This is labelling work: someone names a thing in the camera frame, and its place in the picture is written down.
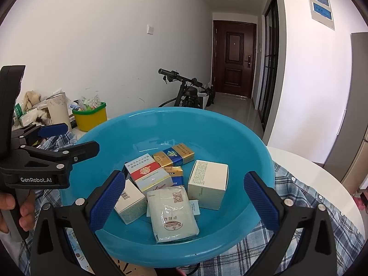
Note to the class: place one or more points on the white tissue packet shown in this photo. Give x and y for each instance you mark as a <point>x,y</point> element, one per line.
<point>172,217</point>

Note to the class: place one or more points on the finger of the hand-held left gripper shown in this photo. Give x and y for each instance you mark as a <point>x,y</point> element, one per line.
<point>53,130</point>
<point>86,149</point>

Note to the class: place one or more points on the beige wooden board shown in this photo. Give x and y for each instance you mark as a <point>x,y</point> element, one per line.
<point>135,268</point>

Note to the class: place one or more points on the large cream cardboard box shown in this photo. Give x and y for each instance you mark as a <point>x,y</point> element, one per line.
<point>208,182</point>

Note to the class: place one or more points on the red and white cigarette box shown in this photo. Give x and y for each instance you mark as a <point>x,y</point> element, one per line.
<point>142,166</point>

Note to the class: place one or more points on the cream patterned tumbler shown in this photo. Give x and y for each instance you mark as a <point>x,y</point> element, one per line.
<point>59,110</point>

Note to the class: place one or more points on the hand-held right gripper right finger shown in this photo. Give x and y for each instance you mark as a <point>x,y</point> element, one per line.
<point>261,204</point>

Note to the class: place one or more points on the blue and yellow cigarette box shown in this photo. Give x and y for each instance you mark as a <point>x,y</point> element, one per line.
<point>176,176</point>

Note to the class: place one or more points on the dark brown entrance door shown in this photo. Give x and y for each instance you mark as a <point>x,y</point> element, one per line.
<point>234,57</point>

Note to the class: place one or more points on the person's left hand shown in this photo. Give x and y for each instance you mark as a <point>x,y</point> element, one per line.
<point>5,201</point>

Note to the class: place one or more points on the yellow plastic bin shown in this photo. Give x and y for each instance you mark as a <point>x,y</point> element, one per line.
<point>90,119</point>

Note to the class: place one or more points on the pill blister pack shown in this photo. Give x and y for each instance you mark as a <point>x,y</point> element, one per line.
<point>94,102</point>

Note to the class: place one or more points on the grey wall panel box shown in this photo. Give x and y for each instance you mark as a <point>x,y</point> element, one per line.
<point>320,5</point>

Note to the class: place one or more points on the black framed glass door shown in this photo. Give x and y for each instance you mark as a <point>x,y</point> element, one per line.
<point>270,69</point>

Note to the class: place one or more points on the small white barcode box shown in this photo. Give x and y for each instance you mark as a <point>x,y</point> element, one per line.
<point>132,204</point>

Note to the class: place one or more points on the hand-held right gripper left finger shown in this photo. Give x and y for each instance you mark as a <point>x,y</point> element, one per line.
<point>105,202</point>

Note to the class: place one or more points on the grey refrigerator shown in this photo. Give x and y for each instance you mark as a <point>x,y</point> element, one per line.
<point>350,106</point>

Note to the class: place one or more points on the gold and blue cigarette box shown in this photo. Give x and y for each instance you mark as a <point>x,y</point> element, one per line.
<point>174,153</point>

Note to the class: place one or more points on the beige plush toy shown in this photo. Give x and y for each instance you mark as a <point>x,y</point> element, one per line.
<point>31,99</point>

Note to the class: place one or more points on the black electric scooter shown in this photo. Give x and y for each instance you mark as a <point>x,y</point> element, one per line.
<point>188,92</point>

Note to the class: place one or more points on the white round desktop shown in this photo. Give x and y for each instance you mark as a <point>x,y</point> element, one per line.
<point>313,166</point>

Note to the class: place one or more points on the green and white packet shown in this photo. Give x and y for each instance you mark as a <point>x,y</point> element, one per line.
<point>19,112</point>

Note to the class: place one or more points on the blue plastic basin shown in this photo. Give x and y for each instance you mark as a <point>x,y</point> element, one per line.
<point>224,138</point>

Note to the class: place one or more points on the blue plaid shirt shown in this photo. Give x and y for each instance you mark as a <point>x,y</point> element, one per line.
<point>304,184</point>

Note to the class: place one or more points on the printed paper leaflet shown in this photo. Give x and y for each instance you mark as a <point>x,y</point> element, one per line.
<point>76,247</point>

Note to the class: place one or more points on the small pale green sachet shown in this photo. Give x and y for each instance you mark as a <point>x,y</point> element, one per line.
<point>195,208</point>

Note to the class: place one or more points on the white script cigarette box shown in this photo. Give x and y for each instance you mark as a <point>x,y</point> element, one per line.
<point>153,181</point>

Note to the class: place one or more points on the white light switch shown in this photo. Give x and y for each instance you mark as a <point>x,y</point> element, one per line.
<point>150,29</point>

